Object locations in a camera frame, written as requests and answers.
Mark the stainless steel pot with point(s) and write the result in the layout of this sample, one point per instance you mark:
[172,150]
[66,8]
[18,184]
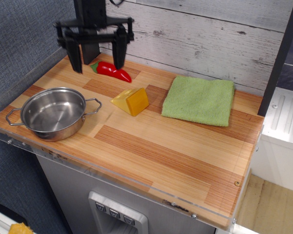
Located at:
[54,114]

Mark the green towel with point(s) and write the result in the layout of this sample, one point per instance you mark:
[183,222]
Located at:
[201,101]

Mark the red toy chili pepper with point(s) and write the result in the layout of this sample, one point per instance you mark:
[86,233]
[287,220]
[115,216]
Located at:
[108,69]

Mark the clear acrylic table guard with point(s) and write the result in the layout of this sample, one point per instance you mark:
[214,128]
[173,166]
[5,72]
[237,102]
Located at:
[181,175]

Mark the silver cabinet with dispenser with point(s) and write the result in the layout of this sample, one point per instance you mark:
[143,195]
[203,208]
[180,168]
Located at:
[95,204]

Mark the yellow black object bottom left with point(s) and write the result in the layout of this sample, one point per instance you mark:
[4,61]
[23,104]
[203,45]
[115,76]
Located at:
[20,228]

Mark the dark grey left post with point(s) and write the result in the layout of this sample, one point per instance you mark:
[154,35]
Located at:
[90,53]

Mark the yellow cube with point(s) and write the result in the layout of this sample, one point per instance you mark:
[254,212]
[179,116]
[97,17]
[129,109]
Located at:
[132,101]

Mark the white toy sink unit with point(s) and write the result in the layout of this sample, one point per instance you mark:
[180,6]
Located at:
[273,159]

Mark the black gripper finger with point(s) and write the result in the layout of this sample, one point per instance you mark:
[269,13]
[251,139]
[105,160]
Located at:
[73,51]
[119,48]

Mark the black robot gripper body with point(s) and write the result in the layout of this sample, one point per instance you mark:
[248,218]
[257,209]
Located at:
[93,25]

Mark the dark grey right post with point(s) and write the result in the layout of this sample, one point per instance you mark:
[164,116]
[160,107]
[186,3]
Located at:
[277,67]

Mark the dark grey post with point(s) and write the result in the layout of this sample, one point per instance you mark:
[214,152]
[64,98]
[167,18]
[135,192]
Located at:
[277,67]
[90,53]

